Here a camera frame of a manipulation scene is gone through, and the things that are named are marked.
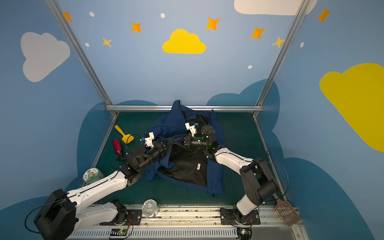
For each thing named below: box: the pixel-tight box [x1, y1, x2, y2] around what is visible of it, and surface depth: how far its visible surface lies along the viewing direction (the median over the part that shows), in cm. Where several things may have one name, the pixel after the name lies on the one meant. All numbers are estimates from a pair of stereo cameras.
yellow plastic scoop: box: [114, 125, 135, 144], surface depth 107 cm
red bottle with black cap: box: [113, 139, 122, 154], surface depth 101 cm
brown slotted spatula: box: [272, 193, 301, 227], surface depth 78 cm
